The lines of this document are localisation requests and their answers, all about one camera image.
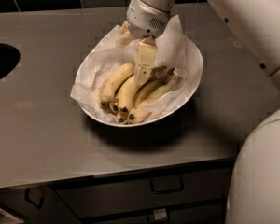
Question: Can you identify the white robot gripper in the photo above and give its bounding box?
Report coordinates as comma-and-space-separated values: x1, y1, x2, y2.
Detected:
116, 0, 170, 85

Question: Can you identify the yellow banana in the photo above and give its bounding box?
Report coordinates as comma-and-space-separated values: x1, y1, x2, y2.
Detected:
116, 66, 165, 113
98, 62, 135, 107

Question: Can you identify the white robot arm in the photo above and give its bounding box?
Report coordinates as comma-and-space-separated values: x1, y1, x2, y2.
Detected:
117, 0, 280, 224

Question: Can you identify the greenish banana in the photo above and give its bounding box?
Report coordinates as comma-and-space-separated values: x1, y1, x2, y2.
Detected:
127, 76, 179, 124
133, 69, 174, 106

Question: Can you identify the white oval bowl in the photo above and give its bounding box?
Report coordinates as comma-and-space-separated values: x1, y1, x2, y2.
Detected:
74, 26, 204, 128

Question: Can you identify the small hidden banana tip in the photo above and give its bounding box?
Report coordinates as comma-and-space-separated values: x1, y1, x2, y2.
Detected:
109, 98, 119, 113

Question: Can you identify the greenish front banana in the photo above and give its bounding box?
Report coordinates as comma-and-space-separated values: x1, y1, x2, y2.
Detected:
127, 76, 179, 124

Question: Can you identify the small lower banana tip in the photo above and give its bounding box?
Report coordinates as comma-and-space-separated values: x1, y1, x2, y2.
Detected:
116, 111, 128, 124

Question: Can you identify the white crumpled paper liner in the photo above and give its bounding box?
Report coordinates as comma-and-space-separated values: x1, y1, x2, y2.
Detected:
70, 14, 193, 124

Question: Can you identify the dark sink opening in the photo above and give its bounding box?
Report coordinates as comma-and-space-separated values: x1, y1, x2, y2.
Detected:
0, 43, 21, 80

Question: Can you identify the lower drawer with label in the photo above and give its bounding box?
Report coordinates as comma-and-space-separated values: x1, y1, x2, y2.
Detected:
81, 203, 225, 224

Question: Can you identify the upper drawer with handle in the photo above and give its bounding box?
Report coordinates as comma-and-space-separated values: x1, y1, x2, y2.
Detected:
57, 168, 230, 219

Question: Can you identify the left cabinet door handle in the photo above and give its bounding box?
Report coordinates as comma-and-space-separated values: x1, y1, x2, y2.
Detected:
24, 188, 44, 209

